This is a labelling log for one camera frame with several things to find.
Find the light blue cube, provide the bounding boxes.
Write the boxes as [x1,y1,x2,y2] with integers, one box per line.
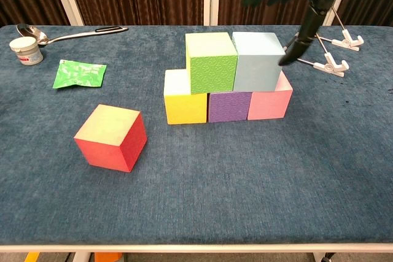
[232,31,286,93]

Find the pink cube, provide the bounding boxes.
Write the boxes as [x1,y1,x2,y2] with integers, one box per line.
[247,71,294,121]

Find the green cube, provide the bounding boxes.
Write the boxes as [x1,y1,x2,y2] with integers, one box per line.
[185,31,239,95]

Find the yellow cube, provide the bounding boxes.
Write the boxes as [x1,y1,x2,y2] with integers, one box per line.
[163,69,208,125]

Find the red cube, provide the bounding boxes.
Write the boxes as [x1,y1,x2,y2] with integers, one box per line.
[73,104,148,173]

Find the purple cube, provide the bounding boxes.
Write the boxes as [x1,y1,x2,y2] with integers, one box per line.
[208,91,253,123]

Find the blue table mat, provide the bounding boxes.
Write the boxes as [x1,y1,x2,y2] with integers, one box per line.
[0,24,393,246]

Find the green foil packet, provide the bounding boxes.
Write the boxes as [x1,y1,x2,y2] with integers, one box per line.
[52,59,107,90]

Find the metal ladle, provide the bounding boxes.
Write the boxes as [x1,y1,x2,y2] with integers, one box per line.
[15,23,129,47]

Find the small white jar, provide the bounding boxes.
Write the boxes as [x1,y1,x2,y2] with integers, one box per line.
[9,36,44,66]

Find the folding wire stand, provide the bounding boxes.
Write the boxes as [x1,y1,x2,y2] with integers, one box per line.
[282,0,365,78]

